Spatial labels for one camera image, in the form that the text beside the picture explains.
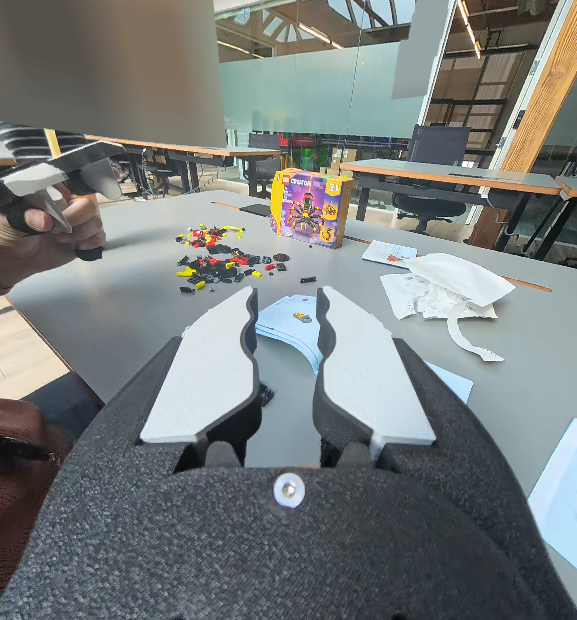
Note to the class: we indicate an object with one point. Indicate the purple yellow toy brick box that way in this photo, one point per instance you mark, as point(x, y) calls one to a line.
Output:
point(312, 208)

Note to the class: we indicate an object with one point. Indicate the plain white paper bag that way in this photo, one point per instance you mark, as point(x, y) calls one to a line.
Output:
point(463, 278)

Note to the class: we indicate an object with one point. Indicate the red yellow black brick assembly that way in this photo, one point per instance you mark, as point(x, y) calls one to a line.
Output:
point(266, 396)

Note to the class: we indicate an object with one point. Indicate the cardboard boxes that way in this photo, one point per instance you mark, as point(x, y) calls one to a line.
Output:
point(343, 157)

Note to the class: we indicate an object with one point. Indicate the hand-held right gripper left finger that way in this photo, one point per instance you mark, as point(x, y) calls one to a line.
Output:
point(206, 368)

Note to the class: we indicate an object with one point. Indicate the background desk with wooden edge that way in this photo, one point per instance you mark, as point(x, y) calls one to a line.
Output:
point(443, 177)

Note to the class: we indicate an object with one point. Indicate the grey desk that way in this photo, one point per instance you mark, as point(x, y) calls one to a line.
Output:
point(138, 300)

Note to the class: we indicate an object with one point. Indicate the wooden pillar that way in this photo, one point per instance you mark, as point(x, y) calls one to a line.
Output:
point(535, 121)

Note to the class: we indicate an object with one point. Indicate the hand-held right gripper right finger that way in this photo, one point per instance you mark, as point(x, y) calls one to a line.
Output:
point(371, 378)

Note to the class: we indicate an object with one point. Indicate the closed light blue instruction booklet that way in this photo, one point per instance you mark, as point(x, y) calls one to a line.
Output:
point(564, 499)

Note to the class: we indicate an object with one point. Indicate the black office chair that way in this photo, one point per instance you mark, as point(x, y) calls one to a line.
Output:
point(436, 145)

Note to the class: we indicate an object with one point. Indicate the dark trousers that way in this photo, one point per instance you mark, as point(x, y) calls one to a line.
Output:
point(65, 407)

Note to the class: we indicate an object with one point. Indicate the long background desk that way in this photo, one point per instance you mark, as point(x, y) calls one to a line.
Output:
point(196, 150)

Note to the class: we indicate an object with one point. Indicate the open light blue instruction booklet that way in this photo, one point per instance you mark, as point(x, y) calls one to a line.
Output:
point(288, 322)

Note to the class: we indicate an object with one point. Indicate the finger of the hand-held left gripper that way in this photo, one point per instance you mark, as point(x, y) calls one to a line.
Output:
point(102, 179)

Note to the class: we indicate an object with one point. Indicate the brown knitted sweater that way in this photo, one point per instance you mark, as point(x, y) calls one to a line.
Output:
point(12, 484)

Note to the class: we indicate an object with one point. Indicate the torn white paper strip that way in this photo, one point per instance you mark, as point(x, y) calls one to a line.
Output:
point(463, 336)

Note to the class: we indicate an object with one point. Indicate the pile of small toy bricks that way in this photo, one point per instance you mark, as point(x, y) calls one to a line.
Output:
point(220, 256)

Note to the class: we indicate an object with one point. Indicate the person's left hand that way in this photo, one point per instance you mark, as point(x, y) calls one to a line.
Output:
point(22, 252)

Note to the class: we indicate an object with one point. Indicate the torn printed paper bag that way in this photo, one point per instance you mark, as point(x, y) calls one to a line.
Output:
point(409, 295)

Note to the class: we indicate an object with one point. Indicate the small white printed leaflet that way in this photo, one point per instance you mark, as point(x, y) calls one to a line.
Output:
point(388, 252)

